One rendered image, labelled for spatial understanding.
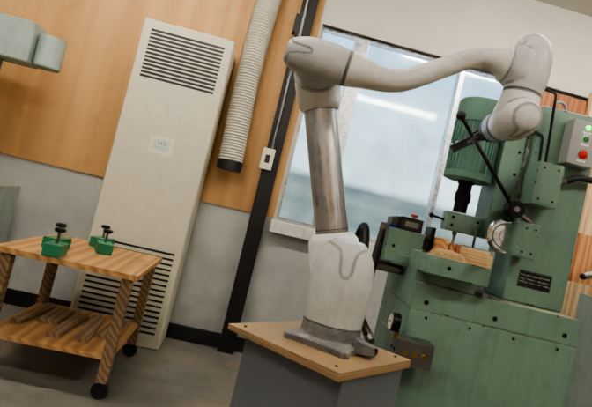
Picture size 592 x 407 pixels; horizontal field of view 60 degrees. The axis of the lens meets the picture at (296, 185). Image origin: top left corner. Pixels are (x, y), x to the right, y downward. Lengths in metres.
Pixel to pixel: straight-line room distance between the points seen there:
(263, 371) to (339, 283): 0.28
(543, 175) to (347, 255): 0.89
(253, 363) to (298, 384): 0.15
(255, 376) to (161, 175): 1.80
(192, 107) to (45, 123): 0.95
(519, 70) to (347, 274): 0.70
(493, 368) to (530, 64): 0.99
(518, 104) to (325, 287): 0.68
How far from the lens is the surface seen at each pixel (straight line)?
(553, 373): 2.00
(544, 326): 1.95
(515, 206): 1.93
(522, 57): 1.51
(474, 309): 1.85
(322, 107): 1.54
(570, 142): 2.03
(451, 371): 1.87
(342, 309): 1.29
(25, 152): 3.46
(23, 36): 3.11
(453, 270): 1.73
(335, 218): 1.50
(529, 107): 1.43
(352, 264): 1.30
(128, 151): 3.00
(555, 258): 2.06
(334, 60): 1.40
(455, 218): 1.99
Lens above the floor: 0.93
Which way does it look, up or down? 3 degrees up
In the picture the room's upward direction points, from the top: 14 degrees clockwise
